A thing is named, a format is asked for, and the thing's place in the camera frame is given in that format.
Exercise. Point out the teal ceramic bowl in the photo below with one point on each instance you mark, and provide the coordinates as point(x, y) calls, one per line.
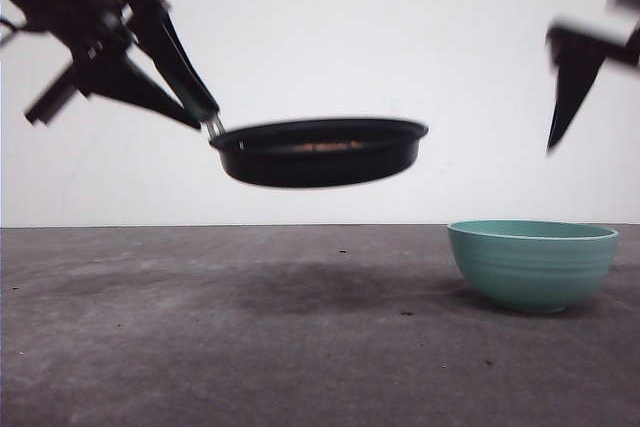
point(532, 266)

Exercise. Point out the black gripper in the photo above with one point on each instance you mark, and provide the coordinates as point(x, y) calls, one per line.
point(125, 50)
point(578, 56)

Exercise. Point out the black frying pan teal handle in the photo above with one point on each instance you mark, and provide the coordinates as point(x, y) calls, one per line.
point(263, 154)

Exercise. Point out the brown beef cubes pile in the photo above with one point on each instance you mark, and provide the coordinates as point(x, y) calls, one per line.
point(327, 147)

